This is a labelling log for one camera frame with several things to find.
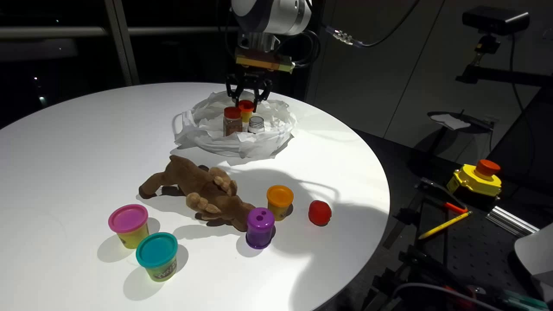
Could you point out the grey horizontal window rail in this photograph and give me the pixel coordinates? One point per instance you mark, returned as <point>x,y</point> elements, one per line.
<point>57,31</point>

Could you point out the yellow pencil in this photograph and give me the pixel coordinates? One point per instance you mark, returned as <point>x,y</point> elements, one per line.
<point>443,225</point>

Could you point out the brown plush toy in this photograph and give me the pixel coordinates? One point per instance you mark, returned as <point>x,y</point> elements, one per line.
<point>199,190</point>

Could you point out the white rounded object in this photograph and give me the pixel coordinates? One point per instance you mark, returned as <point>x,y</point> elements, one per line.
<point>536,253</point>

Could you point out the red-orange lid dough tub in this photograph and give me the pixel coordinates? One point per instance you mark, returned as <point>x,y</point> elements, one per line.
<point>246,113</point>

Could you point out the white plastic bag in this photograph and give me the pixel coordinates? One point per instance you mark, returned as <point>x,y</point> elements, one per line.
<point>199,130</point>

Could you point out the yellow emergency stop button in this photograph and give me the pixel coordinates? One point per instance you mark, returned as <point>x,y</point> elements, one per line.
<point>477,178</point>

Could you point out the teal lid dough tub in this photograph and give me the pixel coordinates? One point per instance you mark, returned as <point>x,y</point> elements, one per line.
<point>158,254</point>

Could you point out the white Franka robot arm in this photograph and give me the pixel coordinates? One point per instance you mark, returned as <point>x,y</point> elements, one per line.
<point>270,14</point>

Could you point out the purple dough tub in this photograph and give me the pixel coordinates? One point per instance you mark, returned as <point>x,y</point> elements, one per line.
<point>260,227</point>

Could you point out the red-capped shaker bottle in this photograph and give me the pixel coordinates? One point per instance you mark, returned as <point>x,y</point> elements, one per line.
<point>256,121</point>

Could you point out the white paper sheet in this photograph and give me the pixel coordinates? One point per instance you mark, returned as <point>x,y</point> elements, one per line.
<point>451,121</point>

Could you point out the orange lid dough tub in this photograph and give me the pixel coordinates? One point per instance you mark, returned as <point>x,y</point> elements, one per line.
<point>280,201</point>

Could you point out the pink lid dough tub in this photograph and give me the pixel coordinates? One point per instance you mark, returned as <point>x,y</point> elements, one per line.
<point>130,225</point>

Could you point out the black camera on stand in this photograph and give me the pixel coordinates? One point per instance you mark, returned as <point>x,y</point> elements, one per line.
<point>495,19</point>

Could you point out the grey window frame post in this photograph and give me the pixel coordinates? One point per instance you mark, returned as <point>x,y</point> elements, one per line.
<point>121,40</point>

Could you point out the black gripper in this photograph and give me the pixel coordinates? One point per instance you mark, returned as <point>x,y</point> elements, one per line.
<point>248,80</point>

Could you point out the brown bottle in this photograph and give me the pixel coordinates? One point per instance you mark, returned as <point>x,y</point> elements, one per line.
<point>232,126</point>

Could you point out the aluminium profile bar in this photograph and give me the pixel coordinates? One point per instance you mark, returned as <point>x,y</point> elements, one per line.
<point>512,220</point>

